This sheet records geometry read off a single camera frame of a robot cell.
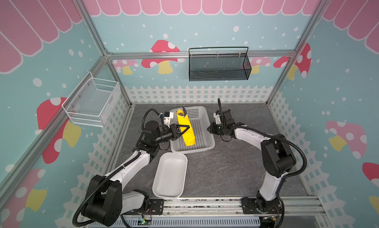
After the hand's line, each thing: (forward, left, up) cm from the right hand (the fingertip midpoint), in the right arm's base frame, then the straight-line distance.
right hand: (207, 127), depth 94 cm
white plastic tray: (-27, +22, -10) cm, 36 cm away
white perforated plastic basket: (+13, +4, -9) cm, 16 cm away
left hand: (-12, +11, +15) cm, 22 cm away
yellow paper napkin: (-16, +11, +14) cm, 24 cm away
